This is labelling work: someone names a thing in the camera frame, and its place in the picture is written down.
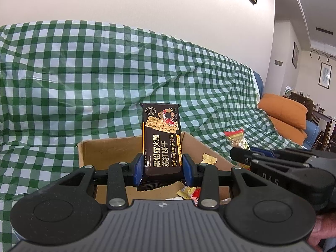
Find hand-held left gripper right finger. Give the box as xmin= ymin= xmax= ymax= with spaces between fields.
xmin=182 ymin=153 xmax=265 ymax=210

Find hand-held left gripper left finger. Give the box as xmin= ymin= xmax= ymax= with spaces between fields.
xmin=51 ymin=153 xmax=144 ymax=210

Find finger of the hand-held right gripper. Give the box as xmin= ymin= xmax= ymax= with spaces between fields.
xmin=249 ymin=148 xmax=275 ymax=155
xmin=230 ymin=147 xmax=310 ymax=167

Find small red-edged nut packet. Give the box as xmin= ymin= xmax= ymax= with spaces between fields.
xmin=224 ymin=129 xmax=251 ymax=170

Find cardboard box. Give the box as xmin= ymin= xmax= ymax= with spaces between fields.
xmin=77 ymin=131 xmax=237 ymax=208

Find dark brown cracker packet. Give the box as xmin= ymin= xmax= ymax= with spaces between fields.
xmin=138 ymin=103 xmax=182 ymax=192

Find person's right hand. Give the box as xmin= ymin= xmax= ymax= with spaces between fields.
xmin=307 ymin=211 xmax=336 ymax=252

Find small yellow candy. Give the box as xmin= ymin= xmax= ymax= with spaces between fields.
xmin=176 ymin=186 xmax=196 ymax=198
xmin=201 ymin=154 xmax=217 ymax=165

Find orange cushion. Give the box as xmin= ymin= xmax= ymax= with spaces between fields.
xmin=268 ymin=115 xmax=307 ymax=146
xmin=257 ymin=93 xmax=308 ymax=130

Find dark wooden chair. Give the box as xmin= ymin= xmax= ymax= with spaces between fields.
xmin=311 ymin=110 xmax=323 ymax=150

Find dark brown armchair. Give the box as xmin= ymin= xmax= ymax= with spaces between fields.
xmin=290 ymin=92 xmax=314 ymax=116

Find dark wooden dining table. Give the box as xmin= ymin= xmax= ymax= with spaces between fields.
xmin=318 ymin=113 xmax=336 ymax=150

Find framed picture white mat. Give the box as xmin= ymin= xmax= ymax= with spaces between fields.
xmin=318 ymin=62 xmax=332 ymax=88

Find green checkered tablecloth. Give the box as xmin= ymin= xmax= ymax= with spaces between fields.
xmin=0 ymin=18 xmax=305 ymax=242

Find narrow framed wall picture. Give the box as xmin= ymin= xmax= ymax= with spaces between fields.
xmin=292 ymin=41 xmax=300 ymax=69

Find black metal wall decoration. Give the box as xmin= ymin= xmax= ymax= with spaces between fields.
xmin=310 ymin=50 xmax=336 ymax=61

